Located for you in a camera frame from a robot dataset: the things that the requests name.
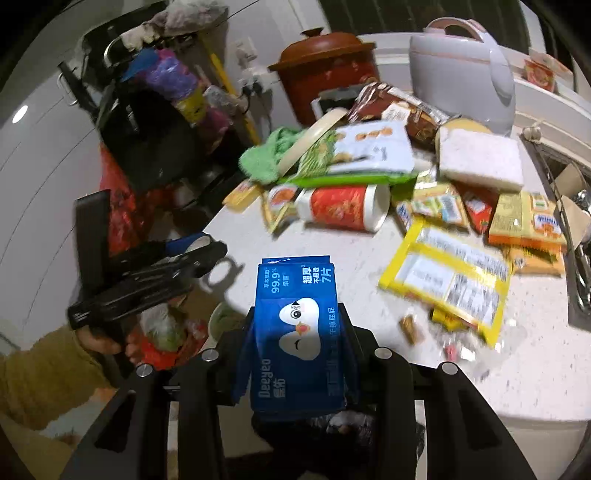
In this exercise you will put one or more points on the steel kitchen sink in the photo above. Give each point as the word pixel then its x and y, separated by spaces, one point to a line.
pixel 572 221

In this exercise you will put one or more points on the large red plastic bag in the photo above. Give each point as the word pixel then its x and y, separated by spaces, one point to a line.
pixel 117 203

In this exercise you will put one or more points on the white rubber gloves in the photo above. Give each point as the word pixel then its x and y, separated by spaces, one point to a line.
pixel 138 34

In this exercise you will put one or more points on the yellow and green biscuit wrapper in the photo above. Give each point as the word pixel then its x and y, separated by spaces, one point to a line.
pixel 438 203

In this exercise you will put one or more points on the blue wet wipe packet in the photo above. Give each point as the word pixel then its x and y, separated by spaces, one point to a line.
pixel 295 332

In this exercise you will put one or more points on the white and green snack bag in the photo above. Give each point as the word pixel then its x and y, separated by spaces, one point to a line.
pixel 364 147

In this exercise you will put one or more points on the red-brown clay pot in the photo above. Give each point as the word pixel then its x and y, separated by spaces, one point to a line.
pixel 323 69

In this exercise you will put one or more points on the purple plastic bag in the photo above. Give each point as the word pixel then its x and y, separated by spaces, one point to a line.
pixel 178 87

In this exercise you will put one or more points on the white rice cooker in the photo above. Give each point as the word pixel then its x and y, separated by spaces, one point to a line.
pixel 461 74

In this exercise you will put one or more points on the person's left forearm yellow sleeve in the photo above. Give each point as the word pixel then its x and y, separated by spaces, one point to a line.
pixel 41 374

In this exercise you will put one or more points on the white sponge block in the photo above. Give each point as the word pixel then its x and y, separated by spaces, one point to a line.
pixel 480 159

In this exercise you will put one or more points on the brown snack bag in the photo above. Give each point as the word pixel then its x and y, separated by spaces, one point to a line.
pixel 397 110

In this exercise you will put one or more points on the small red sachet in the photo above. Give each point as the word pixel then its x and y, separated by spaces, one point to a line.
pixel 478 210

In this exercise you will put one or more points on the clear bag with dark contents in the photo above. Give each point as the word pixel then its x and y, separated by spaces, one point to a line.
pixel 189 16

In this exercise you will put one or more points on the small brown candy wrapper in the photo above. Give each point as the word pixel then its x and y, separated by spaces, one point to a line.
pixel 411 328

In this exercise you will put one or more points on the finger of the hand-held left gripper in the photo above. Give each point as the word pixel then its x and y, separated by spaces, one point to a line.
pixel 187 243
pixel 207 261

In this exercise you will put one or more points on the person's left hand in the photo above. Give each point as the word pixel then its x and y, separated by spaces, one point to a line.
pixel 99 344

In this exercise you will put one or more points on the metal kitchen rack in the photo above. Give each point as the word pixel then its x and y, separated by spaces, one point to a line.
pixel 92 60

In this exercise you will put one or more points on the red instant noodle cup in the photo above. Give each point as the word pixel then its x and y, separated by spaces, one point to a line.
pixel 540 74

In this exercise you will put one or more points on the white power adapter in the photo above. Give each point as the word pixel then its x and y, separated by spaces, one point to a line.
pixel 253 74

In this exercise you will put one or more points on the small yellow snack packet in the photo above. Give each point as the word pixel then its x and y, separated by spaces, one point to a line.
pixel 240 193

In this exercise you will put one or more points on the small red plastic bag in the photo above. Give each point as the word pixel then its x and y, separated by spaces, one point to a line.
pixel 161 332

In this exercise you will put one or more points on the large yellow plastic packet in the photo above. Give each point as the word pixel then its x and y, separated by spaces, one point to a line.
pixel 448 277

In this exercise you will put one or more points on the black plastic bag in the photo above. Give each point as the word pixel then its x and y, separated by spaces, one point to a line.
pixel 147 147

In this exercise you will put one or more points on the yellow gas pipe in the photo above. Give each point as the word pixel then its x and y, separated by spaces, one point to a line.
pixel 226 78

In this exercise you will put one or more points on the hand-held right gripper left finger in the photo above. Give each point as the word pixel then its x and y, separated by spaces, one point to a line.
pixel 217 378

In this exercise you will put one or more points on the green cloth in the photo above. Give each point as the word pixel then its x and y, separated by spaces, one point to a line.
pixel 263 154

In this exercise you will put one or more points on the red and white paper cup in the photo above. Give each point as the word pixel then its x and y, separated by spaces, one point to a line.
pixel 341 205

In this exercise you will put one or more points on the orange and yellow snack packet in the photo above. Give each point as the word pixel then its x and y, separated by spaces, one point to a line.
pixel 526 219

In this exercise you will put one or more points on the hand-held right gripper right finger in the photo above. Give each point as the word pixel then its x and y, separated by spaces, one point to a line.
pixel 376 369

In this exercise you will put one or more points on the cream round lid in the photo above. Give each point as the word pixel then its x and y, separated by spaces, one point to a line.
pixel 307 138

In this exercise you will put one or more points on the orange and white sachet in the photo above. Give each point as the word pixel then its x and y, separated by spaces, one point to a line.
pixel 279 203

